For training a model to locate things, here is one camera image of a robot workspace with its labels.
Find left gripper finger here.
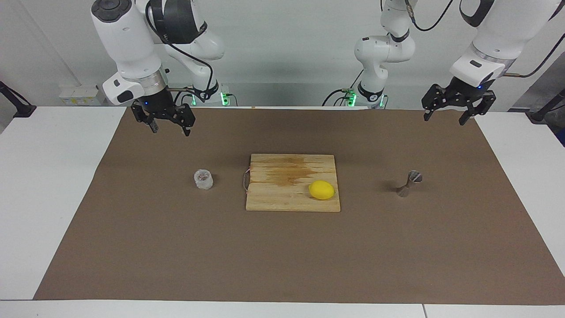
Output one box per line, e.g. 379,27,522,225
422,83,451,122
459,91,496,126

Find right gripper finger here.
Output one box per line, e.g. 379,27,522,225
131,102,159,134
170,105,196,136

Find small clear glass cup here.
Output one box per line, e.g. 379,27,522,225
193,168,215,190

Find steel double jigger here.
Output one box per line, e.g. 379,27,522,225
395,170,423,197

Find black clamp stand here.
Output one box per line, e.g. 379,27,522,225
530,88,565,123
0,81,37,118

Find wooden cutting board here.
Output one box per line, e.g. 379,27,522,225
242,153,341,213

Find brown table mat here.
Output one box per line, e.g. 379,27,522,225
33,106,565,306

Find yellow lemon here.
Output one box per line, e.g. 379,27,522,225
308,180,335,201

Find black base power cable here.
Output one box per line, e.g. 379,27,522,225
321,68,365,107
172,87,197,107

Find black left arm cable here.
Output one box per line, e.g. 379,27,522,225
404,0,565,79

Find white wall socket box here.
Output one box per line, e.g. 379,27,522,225
59,85,108,106

